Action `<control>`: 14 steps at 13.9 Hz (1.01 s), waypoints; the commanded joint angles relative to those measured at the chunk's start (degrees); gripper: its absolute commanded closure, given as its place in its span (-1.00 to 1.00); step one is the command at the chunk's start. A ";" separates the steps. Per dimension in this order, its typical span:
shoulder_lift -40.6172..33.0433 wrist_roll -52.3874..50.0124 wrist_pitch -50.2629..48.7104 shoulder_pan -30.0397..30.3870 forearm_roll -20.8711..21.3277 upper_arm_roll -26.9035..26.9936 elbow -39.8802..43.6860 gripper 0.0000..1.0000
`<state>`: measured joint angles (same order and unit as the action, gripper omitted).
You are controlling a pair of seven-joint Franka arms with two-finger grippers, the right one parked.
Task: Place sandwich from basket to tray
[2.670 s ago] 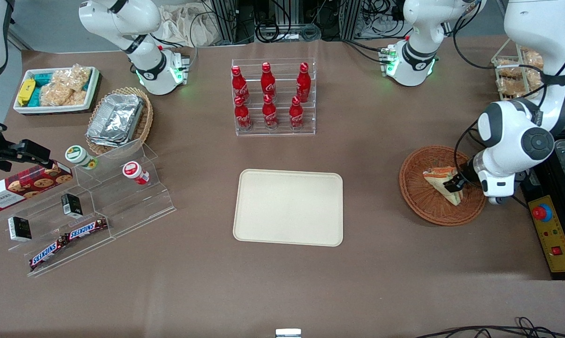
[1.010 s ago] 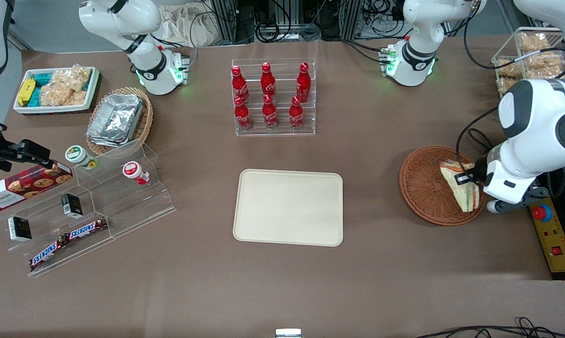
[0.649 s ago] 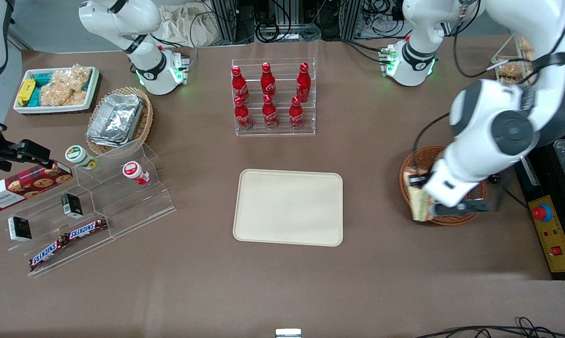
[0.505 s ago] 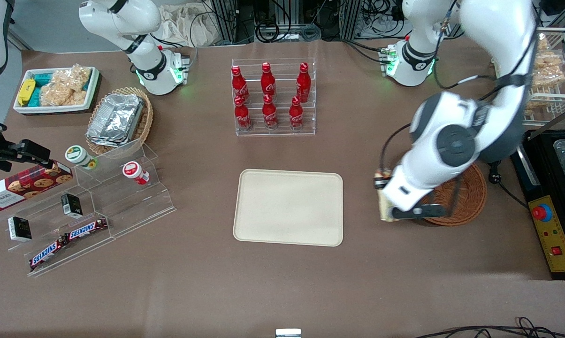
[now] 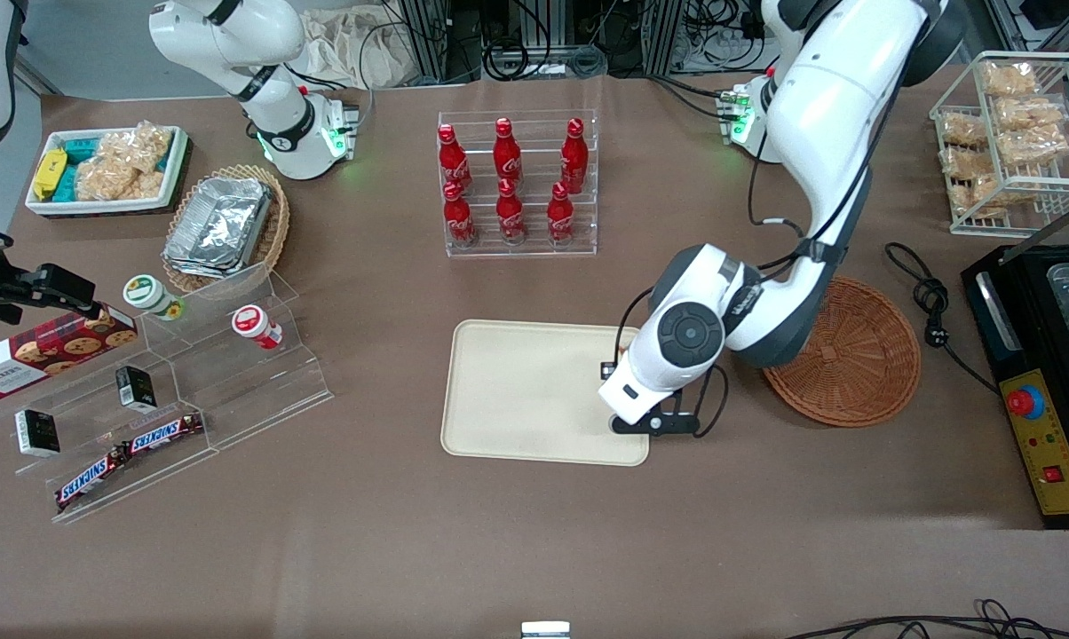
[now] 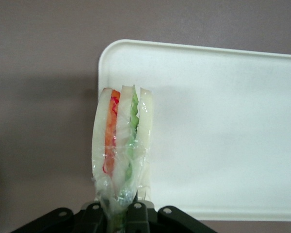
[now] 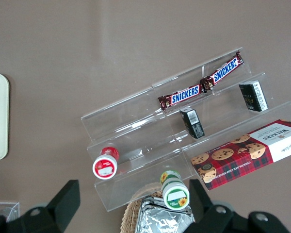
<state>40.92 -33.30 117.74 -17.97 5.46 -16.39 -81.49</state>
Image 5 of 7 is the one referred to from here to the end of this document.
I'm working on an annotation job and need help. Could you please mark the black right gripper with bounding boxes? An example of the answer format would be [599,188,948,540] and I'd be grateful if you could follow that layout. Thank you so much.
[0,264,99,326]

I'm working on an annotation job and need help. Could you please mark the cream plastic serving tray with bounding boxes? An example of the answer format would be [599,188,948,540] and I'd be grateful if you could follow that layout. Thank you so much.
[440,319,652,468]

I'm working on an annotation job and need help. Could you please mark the brown round wicker basket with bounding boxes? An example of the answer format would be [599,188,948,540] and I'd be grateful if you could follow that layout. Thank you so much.
[762,275,923,430]

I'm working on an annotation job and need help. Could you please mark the light wicker basket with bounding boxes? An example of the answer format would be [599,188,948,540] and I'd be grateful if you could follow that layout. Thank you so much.
[162,164,291,295]

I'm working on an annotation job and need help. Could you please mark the Walkers red tartan cookie box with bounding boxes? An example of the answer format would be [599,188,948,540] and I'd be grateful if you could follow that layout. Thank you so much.
[0,306,139,399]

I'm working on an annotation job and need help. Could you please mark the green-lidded sunflower jar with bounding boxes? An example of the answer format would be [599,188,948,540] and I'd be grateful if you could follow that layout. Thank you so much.
[123,274,187,322]

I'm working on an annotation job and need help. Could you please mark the clear bag of crackers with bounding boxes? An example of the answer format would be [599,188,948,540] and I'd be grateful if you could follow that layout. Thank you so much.
[75,158,167,202]
[99,122,176,174]

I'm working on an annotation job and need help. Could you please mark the yellow snack packet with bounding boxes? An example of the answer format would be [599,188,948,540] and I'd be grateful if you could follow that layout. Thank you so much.
[33,148,67,202]

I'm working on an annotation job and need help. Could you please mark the small black carton box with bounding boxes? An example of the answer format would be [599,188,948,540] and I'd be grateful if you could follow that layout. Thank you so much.
[115,365,158,413]
[14,408,62,458]

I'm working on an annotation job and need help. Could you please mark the clear acrylic tiered riser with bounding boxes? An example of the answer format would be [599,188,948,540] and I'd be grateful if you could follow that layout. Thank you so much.
[0,302,220,525]
[139,264,334,449]

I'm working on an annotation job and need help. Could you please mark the aluminium foil container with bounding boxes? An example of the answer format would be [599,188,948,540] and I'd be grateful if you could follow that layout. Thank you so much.
[163,177,275,280]

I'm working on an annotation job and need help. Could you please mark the white rectangular snack bin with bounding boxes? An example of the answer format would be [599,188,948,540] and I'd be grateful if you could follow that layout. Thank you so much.
[24,124,190,219]

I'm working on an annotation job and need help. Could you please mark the Snickers chocolate bar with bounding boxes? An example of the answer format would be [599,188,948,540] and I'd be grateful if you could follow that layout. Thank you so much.
[124,412,206,456]
[54,448,132,512]

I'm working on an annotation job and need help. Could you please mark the red-lidded small jar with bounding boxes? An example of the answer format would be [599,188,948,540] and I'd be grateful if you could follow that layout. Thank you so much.
[231,304,284,351]

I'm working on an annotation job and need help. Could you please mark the clear acrylic bottle rack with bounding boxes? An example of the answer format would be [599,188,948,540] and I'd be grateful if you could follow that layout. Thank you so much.
[437,109,600,259]

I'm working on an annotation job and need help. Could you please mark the red Coca-Cola bottle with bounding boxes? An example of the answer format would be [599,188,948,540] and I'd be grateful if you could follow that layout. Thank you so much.
[442,180,479,249]
[437,124,472,194]
[559,118,590,195]
[546,182,577,246]
[495,177,527,246]
[493,118,524,187]

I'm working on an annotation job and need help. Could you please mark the black countertop appliance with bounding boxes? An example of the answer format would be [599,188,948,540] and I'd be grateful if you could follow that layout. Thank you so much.
[961,191,1069,531]

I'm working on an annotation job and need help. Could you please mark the red emergency stop button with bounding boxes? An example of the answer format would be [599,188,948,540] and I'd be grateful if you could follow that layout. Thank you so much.
[1006,387,1047,421]

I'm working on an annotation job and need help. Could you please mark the beige crumpled cloth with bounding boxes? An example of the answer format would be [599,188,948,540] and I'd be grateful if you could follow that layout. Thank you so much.
[298,5,416,91]

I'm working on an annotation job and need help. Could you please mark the bagged fried snack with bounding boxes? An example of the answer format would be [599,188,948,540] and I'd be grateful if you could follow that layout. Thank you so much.
[940,112,990,148]
[980,60,1039,97]
[996,129,1069,170]
[940,146,1002,218]
[994,94,1068,132]

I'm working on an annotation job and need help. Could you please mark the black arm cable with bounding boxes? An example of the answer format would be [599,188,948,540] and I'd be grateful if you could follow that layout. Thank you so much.
[745,133,834,268]

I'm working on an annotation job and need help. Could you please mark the black power cord with plug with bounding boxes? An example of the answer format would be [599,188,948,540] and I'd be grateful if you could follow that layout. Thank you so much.
[883,241,1002,394]

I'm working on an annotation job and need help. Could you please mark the black floor cables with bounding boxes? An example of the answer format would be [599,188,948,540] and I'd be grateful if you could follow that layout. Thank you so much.
[781,598,1069,639]

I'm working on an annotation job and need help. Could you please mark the black coiled cable bundle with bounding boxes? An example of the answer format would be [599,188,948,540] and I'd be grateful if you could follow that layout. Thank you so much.
[481,40,608,83]

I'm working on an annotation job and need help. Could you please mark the aluminium frame post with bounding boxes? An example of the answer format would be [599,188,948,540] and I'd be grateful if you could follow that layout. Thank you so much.
[639,0,685,77]
[401,0,453,83]

